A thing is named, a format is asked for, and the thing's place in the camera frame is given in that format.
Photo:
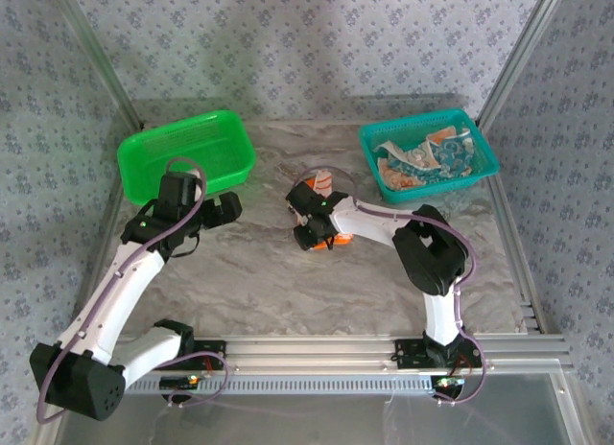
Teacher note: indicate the orange flower print towel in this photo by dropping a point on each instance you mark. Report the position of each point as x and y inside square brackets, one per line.
[322, 182]

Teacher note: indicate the teal and cream bunny towel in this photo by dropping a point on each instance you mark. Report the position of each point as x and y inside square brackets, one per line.
[455, 152]

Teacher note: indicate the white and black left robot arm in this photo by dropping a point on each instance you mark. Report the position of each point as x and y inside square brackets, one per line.
[120, 291]

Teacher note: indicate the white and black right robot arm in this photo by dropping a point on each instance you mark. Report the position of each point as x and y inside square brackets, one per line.
[364, 222]

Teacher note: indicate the green plastic basket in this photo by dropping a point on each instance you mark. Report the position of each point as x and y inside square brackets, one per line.
[201, 138]

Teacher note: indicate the teal plastic basket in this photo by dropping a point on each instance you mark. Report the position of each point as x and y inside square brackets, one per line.
[398, 128]

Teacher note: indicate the small controller circuit board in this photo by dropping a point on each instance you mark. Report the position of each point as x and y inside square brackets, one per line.
[451, 381]
[180, 381]

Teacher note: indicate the translucent grey lower panel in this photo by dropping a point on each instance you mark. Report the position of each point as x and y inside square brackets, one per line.
[312, 421]

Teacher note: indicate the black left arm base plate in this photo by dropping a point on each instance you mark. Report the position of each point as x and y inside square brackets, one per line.
[211, 351]

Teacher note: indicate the aluminium frame cross rail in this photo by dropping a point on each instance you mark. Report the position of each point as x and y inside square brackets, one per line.
[312, 354]

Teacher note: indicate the aluminium frame post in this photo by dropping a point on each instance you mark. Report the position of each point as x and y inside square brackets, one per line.
[520, 56]
[98, 56]

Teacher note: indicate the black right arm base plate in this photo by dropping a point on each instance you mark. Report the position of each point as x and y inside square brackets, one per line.
[408, 351]

